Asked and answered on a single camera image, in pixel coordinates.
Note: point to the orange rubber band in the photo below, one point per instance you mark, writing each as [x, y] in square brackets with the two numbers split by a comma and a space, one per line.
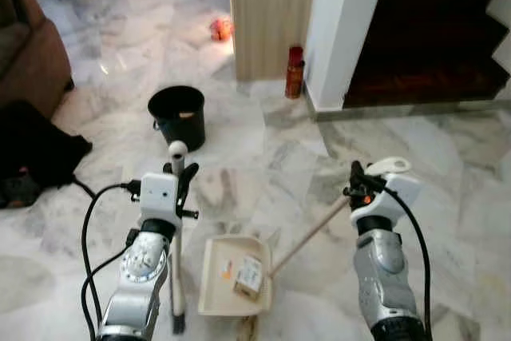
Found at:
[365, 197]

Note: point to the black plastic bucket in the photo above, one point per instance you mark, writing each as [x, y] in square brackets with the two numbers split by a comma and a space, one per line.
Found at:
[177, 127]

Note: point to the red cylindrical bottle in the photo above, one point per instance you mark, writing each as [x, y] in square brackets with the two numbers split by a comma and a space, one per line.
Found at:
[295, 73]

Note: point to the black bag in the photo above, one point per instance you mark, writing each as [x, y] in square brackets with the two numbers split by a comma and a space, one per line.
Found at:
[40, 153]

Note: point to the orange red object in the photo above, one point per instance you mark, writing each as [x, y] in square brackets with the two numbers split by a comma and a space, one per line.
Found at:
[220, 29]

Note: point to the dark wooden staircase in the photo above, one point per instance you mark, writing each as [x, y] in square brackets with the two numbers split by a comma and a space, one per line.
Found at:
[427, 37]

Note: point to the light wooden door panel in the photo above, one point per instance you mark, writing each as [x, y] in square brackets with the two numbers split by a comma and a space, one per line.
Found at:
[271, 17]

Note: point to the brown sofa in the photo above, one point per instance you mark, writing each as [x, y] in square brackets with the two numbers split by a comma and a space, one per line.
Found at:
[28, 45]

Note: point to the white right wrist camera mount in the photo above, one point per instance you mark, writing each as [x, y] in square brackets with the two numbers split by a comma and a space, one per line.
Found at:
[399, 193]

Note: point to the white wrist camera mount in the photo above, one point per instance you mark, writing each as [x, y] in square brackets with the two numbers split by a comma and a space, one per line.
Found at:
[399, 193]
[160, 197]

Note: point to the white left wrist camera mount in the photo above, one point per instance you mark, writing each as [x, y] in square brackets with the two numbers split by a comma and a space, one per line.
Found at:
[160, 197]

